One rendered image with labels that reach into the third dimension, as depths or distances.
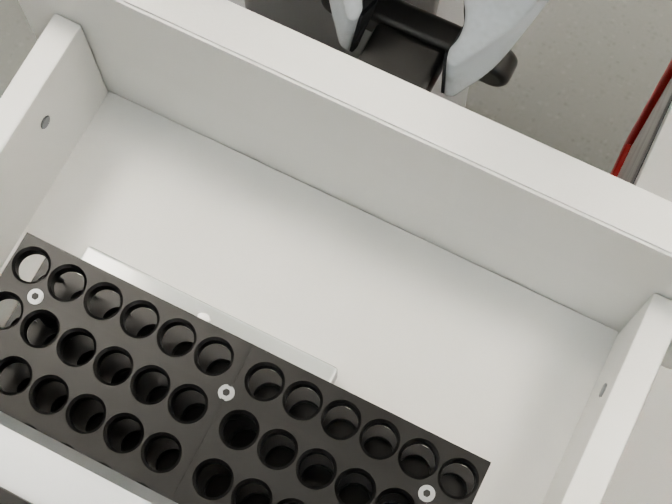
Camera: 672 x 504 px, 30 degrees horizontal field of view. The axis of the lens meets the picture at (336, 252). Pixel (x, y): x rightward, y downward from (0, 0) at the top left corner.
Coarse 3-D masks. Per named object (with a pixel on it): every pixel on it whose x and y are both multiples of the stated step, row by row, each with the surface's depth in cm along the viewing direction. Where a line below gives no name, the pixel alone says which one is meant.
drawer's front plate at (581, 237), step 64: (64, 0) 45; (128, 0) 43; (192, 0) 43; (128, 64) 48; (192, 64) 45; (256, 64) 42; (320, 64) 42; (192, 128) 51; (256, 128) 48; (320, 128) 45; (384, 128) 42; (448, 128) 41; (384, 192) 47; (448, 192) 44; (512, 192) 42; (576, 192) 41; (640, 192) 41; (512, 256) 47; (576, 256) 44; (640, 256) 41
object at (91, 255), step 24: (96, 264) 48; (120, 264) 48; (144, 288) 48; (168, 288) 48; (192, 312) 48; (216, 312) 48; (240, 336) 47; (264, 336) 47; (288, 360) 47; (312, 360) 47
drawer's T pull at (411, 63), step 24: (384, 0) 45; (384, 24) 45; (408, 24) 44; (432, 24) 44; (456, 24) 44; (384, 48) 44; (408, 48) 44; (432, 48) 44; (408, 72) 44; (432, 72) 44; (504, 72) 44
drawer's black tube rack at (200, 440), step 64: (64, 320) 42; (128, 320) 46; (0, 384) 45; (64, 384) 42; (128, 384) 42; (192, 384) 42; (256, 384) 45; (128, 448) 44; (192, 448) 41; (256, 448) 41; (320, 448) 41; (384, 448) 44
